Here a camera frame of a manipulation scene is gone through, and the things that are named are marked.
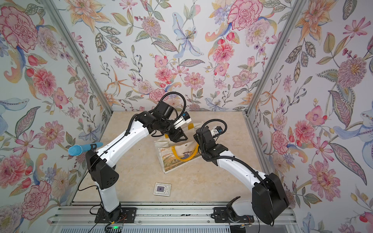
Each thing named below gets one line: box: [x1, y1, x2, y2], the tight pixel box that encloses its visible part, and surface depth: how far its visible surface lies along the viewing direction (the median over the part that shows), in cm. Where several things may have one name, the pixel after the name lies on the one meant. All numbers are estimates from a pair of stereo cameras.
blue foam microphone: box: [67, 142, 104, 157], surface depth 65 cm
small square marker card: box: [153, 182, 172, 198], surface depth 82 cm
